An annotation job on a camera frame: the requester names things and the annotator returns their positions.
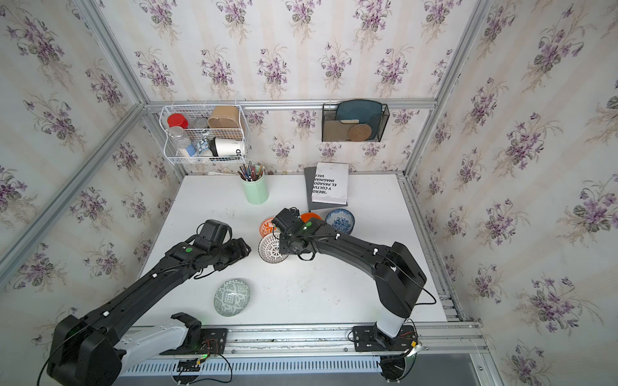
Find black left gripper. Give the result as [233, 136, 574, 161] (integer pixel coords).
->
[210, 238, 255, 271]

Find plain orange bowl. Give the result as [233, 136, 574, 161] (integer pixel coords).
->
[300, 212, 322, 223]

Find brown white patterned bowl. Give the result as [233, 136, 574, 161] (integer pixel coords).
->
[258, 234, 288, 264]

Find orange floral white bowl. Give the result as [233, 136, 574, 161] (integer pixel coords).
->
[258, 217, 278, 237]

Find dark rimmed blue floral bowl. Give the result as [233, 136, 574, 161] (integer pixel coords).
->
[325, 208, 356, 234]

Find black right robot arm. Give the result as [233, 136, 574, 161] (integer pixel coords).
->
[273, 214, 427, 339]

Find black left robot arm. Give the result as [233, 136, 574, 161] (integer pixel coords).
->
[41, 236, 251, 385]

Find green grey patterned bowl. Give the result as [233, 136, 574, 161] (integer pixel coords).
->
[213, 278, 251, 318]

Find mint green pen cup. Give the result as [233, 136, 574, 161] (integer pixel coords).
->
[241, 176, 269, 205]

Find white book black lettering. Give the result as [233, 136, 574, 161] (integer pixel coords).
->
[311, 162, 349, 205]

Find grey book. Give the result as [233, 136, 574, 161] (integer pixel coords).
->
[304, 167, 348, 212]

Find pens in cup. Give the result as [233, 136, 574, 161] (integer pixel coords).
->
[238, 162, 265, 183]

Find white black cylinder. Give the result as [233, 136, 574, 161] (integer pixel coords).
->
[209, 137, 246, 158]

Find white ribbed vent strip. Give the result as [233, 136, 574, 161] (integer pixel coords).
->
[122, 355, 381, 377]

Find clear plastic bottle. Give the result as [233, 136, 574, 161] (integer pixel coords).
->
[168, 126, 196, 158]

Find round cork coaster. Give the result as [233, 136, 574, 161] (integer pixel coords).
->
[348, 124, 373, 142]

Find red lid jar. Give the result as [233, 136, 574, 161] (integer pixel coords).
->
[167, 114, 189, 130]

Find teal plate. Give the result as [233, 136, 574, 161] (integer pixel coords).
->
[336, 99, 382, 140]

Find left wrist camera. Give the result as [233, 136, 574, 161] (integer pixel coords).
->
[196, 220, 233, 244]

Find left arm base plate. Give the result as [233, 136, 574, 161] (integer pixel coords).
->
[160, 328, 229, 355]

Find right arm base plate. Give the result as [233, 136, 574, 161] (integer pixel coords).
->
[349, 324, 420, 352]

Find white wire basket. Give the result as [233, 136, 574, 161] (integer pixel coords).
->
[159, 104, 249, 165]

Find black mesh wall holder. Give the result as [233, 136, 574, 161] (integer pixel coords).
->
[322, 102, 390, 142]

